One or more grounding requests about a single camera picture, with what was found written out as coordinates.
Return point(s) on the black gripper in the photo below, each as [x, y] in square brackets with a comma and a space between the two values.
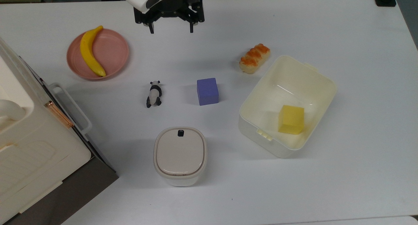
[171, 8]

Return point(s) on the purple cube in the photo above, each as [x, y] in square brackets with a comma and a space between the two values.
[207, 91]

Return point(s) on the cream plastic box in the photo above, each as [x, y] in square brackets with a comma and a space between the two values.
[294, 71]

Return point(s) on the yellow cube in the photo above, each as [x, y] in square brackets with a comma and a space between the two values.
[291, 120]

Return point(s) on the pink plate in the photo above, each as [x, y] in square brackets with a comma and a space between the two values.
[112, 53]

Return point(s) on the panda toy figure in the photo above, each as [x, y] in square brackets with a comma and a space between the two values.
[154, 94]

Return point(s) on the yellow toy banana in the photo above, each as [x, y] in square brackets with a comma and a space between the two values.
[87, 52]

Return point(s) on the orange topped toy sushi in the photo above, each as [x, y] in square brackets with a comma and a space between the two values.
[254, 58]

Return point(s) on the cream lidded trash bin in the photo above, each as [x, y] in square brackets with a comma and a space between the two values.
[180, 154]

